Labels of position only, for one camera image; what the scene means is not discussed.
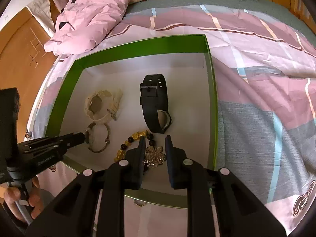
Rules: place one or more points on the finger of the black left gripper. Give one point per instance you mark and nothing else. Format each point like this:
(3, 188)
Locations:
(38, 146)

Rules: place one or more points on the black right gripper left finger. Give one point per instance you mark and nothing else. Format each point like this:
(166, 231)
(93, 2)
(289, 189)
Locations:
(93, 203)

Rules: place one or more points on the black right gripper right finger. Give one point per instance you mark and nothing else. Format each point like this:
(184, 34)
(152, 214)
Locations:
(217, 201)

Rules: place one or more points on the cream white wrist watch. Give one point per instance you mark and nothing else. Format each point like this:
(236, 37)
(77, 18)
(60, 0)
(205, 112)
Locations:
(102, 106)

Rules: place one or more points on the gold flower brooch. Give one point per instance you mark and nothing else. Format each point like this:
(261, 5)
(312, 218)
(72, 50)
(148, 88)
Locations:
(154, 157)

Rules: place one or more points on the black wrist watch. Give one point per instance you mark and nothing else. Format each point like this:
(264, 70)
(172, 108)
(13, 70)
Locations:
(154, 98)

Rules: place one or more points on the person's left hand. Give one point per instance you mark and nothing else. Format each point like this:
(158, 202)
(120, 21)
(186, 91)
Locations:
(25, 210)

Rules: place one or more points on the green cardboard box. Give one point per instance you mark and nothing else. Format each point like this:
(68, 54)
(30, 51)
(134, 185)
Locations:
(186, 63)

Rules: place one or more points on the pink pillow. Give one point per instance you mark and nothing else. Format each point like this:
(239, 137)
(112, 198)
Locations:
(83, 25)

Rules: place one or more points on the patchwork bed sheet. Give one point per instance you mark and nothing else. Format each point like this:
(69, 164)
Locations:
(264, 60)

